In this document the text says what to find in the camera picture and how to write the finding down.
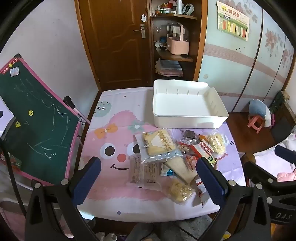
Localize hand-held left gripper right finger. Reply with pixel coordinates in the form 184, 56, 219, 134
196, 157, 271, 241

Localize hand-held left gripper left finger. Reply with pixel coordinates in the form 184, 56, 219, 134
24, 156, 102, 241

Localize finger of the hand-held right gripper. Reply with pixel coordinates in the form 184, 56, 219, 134
275, 145, 296, 165
243, 161, 281, 193

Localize clear golden crisp packet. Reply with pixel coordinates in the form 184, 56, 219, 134
165, 178, 196, 205

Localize clear yellow chips packet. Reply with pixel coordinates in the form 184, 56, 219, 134
206, 130, 228, 155

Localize blue white snack packet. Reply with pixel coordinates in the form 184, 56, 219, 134
161, 163, 176, 177

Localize clear brown print cake packet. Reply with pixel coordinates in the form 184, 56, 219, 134
126, 153, 163, 192

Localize white plastic tray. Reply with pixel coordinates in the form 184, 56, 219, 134
152, 79, 229, 129

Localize white bedding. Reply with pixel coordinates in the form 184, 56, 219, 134
253, 133, 296, 179

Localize small red snack packet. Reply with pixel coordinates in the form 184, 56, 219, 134
195, 177, 210, 208

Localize wooden bedpost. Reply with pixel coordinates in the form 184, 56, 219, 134
240, 152, 256, 176

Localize pink pillow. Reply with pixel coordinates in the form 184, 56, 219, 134
276, 167, 296, 182

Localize orange red snack packet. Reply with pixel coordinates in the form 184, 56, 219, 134
184, 155, 200, 172

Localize dark wooden cabinet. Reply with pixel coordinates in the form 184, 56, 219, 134
269, 91, 295, 143

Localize long beige snack packet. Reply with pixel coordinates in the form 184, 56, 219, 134
164, 157, 200, 184

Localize red cookie packet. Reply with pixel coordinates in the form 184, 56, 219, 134
193, 141, 218, 163

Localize pink plastic stool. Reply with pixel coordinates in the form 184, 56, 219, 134
248, 115, 264, 134

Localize dark chocolate packet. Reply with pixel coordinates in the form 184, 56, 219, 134
181, 130, 197, 140

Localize blue cushion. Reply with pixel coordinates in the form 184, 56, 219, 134
248, 99, 270, 117

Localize pink cartoon tablecloth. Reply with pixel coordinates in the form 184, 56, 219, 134
77, 87, 241, 223

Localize large yellow biscuit packet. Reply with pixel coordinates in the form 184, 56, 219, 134
134, 128, 181, 164

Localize floral sliding wardrobe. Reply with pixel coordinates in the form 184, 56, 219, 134
198, 0, 295, 113

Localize stack of folded cloths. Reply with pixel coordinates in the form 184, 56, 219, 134
155, 59, 184, 77

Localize brown wooden door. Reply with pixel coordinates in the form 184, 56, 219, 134
74, 0, 153, 91

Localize small black white toys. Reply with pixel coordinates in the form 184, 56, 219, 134
154, 39, 168, 50

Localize wooden corner shelf unit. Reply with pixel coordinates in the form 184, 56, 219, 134
148, 0, 208, 82

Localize green chalkboard pink frame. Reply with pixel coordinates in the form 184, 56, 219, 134
0, 54, 90, 186

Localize black cable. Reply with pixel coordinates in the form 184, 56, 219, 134
0, 137, 26, 217

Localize pink handled basket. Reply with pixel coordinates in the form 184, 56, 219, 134
167, 23, 190, 56

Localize colourful wall poster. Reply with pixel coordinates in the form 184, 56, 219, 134
216, 1, 251, 42

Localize silver door handle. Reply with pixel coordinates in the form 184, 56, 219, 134
133, 24, 146, 39

